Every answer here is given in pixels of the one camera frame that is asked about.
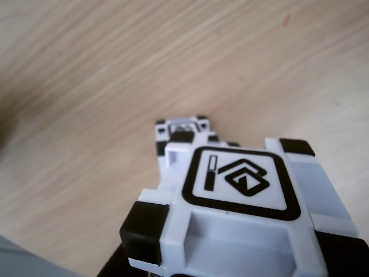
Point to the white cube with S symbol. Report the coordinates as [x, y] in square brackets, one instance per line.
[176, 155]

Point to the white cube with paperclip symbol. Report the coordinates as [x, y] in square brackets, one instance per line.
[239, 184]

